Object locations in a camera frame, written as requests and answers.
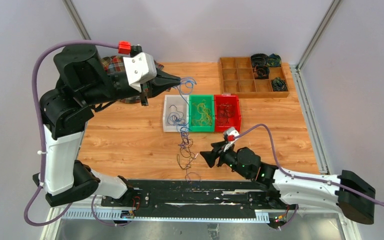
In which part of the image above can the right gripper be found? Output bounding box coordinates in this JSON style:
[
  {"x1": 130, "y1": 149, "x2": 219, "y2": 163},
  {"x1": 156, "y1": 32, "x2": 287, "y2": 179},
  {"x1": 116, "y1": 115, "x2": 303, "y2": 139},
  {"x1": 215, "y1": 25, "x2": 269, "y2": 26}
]
[{"x1": 200, "y1": 140, "x2": 251, "y2": 180}]

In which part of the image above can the yellow cable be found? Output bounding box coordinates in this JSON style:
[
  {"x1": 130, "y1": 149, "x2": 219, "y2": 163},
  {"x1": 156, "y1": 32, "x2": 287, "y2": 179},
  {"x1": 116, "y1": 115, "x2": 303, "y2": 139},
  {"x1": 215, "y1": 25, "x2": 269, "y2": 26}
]
[{"x1": 191, "y1": 102, "x2": 214, "y2": 127}]

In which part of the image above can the brown cable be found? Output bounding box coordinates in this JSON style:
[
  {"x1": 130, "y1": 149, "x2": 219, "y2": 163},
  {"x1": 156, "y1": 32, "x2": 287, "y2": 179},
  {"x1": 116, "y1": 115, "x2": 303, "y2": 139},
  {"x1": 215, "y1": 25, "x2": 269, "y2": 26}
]
[{"x1": 216, "y1": 103, "x2": 239, "y2": 125}]

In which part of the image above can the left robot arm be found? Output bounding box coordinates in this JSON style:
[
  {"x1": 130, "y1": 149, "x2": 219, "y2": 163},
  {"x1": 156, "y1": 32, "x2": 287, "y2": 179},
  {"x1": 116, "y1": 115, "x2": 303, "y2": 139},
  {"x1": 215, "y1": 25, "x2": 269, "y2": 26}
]
[{"x1": 33, "y1": 41, "x2": 181, "y2": 207}]

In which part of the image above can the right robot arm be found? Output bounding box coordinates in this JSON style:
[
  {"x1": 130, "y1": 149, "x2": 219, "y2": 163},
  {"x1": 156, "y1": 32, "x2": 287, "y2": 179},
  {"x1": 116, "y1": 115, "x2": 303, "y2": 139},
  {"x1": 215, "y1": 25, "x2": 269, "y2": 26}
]
[{"x1": 199, "y1": 141, "x2": 376, "y2": 225}]

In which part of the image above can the white plastic bin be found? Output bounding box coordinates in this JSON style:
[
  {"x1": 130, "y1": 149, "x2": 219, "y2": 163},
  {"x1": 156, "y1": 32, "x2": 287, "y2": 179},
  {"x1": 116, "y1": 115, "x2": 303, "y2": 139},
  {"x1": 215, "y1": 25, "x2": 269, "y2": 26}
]
[{"x1": 162, "y1": 95, "x2": 190, "y2": 133}]

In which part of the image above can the green plastic bin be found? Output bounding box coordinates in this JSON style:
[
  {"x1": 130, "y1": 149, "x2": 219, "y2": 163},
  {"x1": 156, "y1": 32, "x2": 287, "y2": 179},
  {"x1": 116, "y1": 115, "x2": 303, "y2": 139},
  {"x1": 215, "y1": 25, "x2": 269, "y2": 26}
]
[{"x1": 189, "y1": 94, "x2": 215, "y2": 133}]

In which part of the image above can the red plastic bin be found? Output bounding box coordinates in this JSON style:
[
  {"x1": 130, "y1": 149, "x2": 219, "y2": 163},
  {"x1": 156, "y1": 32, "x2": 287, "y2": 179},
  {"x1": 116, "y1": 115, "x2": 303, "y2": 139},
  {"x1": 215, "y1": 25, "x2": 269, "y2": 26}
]
[{"x1": 214, "y1": 94, "x2": 242, "y2": 133}]

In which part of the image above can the plaid cloth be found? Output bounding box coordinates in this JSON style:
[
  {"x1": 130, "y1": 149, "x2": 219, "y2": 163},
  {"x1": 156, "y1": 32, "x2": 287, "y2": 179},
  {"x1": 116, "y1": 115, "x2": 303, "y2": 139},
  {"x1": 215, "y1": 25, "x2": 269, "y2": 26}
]
[{"x1": 99, "y1": 54, "x2": 165, "y2": 105}]

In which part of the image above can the wooden compartment tray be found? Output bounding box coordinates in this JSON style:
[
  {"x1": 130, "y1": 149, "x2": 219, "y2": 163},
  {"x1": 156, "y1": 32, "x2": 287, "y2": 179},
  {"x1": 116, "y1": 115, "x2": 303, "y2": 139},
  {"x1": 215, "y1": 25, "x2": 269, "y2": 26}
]
[{"x1": 218, "y1": 56, "x2": 292, "y2": 99}]

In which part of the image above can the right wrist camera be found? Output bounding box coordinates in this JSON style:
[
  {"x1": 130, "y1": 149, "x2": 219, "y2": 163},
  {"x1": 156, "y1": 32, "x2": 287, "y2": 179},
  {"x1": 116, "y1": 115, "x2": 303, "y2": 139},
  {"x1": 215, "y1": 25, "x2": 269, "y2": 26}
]
[{"x1": 222, "y1": 127, "x2": 240, "y2": 152}]

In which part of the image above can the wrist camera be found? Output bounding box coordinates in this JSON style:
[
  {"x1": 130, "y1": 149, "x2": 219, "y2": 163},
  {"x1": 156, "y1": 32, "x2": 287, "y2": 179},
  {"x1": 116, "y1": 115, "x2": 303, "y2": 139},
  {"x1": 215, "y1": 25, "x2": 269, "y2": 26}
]
[
  {"x1": 222, "y1": 127, "x2": 240, "y2": 152},
  {"x1": 122, "y1": 52, "x2": 157, "y2": 93}
]

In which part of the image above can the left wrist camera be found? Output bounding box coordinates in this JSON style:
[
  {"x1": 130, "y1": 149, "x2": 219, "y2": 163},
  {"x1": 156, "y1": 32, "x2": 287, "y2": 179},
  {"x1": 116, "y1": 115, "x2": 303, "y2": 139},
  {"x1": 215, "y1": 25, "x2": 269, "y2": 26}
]
[{"x1": 122, "y1": 52, "x2": 157, "y2": 93}]

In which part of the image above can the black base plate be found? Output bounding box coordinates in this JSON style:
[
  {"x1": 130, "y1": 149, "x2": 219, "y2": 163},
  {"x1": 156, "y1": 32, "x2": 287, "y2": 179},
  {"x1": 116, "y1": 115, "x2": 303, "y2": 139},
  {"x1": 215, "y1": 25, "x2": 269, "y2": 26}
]
[{"x1": 98, "y1": 180, "x2": 296, "y2": 219}]

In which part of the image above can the dark coiled cable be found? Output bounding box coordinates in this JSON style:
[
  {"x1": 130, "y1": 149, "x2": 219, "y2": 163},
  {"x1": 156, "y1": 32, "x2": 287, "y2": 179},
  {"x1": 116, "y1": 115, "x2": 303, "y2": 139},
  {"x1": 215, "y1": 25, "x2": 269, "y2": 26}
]
[{"x1": 253, "y1": 65, "x2": 271, "y2": 80}]

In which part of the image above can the black coiled cable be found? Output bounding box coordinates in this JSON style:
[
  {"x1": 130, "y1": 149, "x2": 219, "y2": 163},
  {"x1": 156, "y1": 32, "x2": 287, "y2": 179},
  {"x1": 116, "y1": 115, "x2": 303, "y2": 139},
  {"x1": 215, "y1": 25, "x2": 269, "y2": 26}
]
[{"x1": 250, "y1": 53, "x2": 270, "y2": 68}]

